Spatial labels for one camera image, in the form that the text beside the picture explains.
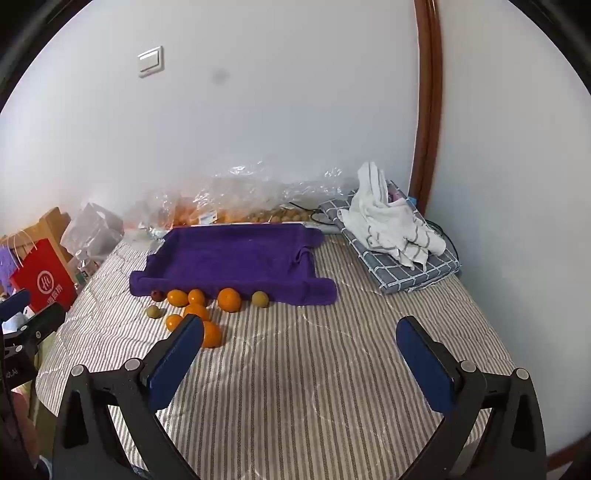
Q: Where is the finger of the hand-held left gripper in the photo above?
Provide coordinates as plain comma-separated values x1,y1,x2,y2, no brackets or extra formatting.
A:
9,302,66,352
0,290,31,321

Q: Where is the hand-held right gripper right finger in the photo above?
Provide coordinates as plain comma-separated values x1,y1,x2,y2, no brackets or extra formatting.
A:
396,316,548,480

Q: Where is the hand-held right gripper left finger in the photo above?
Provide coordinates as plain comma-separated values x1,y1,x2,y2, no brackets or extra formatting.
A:
53,315,205,480

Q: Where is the purple towel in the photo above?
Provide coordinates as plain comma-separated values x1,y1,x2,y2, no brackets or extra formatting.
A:
129,224,339,306

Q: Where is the purple bag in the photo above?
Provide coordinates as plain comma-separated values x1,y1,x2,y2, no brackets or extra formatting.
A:
0,244,22,296

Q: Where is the red paper bag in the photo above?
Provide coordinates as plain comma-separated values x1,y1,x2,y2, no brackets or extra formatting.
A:
9,239,78,312

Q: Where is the clear plastic bottle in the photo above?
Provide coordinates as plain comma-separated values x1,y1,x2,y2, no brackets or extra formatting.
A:
74,251,100,285

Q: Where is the brown cardboard box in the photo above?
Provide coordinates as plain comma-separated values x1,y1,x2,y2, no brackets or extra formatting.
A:
0,207,73,278

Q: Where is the grey checkered cloth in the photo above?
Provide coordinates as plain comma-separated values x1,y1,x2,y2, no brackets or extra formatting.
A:
318,182,462,295

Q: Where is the white plastic bag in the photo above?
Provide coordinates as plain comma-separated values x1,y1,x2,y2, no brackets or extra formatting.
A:
60,202,125,259

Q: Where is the striped quilt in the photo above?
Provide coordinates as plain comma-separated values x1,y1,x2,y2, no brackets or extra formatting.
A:
34,222,518,480

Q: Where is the white striped towel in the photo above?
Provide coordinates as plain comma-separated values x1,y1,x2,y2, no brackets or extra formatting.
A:
337,161,447,271

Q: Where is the clear plastic bag of oranges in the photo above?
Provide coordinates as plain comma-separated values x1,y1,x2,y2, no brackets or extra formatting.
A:
124,175,278,230

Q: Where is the clear bag of brown fruit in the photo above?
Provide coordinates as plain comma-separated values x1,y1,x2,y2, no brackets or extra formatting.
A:
245,164,356,226

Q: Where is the black cable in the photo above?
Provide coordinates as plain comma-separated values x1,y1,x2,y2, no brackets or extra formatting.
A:
288,200,340,227

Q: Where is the brown wooden door frame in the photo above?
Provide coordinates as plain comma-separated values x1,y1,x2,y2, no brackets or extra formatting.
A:
410,0,445,217

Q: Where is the white light switch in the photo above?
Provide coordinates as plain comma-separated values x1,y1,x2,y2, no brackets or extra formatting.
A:
137,45,164,78

